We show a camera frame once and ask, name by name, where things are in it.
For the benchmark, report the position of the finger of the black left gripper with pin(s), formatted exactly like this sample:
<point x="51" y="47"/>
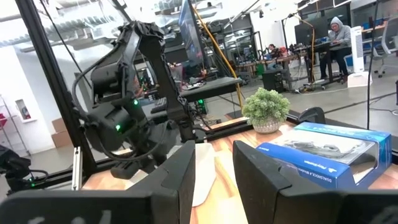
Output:
<point x="127" y="170"/>

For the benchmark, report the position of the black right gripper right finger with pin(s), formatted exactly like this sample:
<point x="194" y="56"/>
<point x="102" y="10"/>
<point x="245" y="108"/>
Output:
<point x="311" y="205"/>

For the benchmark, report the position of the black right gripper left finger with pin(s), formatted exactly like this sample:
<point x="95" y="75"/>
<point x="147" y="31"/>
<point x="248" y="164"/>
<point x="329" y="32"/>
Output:
<point x="93" y="205"/>

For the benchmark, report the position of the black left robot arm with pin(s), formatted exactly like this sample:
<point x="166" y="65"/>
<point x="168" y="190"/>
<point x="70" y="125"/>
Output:
<point x="124" y="93"/>

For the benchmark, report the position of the blue game controller box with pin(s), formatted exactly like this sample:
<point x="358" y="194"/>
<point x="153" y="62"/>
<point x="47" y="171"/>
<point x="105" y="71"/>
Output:
<point x="311" y="165"/>

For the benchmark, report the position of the white plastic tray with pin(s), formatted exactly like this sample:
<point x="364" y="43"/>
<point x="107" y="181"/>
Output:
<point x="203" y="174"/>

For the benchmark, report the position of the cardboard box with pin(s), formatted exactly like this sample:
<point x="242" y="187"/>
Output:
<point x="61" y="139"/>
<point x="59" y="125"/>

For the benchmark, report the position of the black device with green light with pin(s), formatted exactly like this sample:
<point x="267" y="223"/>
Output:
<point x="15" y="168"/>

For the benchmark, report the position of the green potted plant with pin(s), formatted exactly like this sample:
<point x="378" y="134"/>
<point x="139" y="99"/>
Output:
<point x="265" y="107"/>

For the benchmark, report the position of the large dark display screen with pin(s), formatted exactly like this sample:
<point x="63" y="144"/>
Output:
<point x="190" y="34"/>

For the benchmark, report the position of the fire extinguisher cabinet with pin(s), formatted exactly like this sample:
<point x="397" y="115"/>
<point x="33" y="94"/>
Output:
<point x="23" y="109"/>

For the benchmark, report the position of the black computer case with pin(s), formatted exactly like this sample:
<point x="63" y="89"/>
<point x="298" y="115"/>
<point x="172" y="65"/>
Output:
<point x="273" y="81"/>

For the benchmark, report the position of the wooden work table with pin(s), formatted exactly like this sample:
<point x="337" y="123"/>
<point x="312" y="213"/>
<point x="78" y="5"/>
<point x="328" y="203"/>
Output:
<point x="267" y="62"/>

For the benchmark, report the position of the person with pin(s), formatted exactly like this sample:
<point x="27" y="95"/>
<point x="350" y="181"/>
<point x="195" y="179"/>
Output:
<point x="273" y="51"/>
<point x="339" y="40"/>

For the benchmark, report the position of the black standing desk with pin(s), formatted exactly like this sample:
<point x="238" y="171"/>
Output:
<point x="320" y="49"/>

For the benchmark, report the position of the white tower fan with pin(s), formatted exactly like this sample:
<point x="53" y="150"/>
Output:
<point x="357" y="53"/>

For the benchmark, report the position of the black computer monitor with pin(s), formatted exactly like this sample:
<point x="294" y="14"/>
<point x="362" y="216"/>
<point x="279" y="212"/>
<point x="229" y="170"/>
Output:
<point x="311" y="31"/>

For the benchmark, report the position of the grey office chair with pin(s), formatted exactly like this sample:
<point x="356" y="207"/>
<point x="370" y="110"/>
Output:
<point x="388" y="40"/>

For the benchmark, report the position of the silver aluminium bracket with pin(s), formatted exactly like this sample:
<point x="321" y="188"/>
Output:
<point x="76" y="168"/>

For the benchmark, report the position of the black aluminium table frame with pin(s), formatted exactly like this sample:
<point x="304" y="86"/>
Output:
<point x="46" y="62"/>

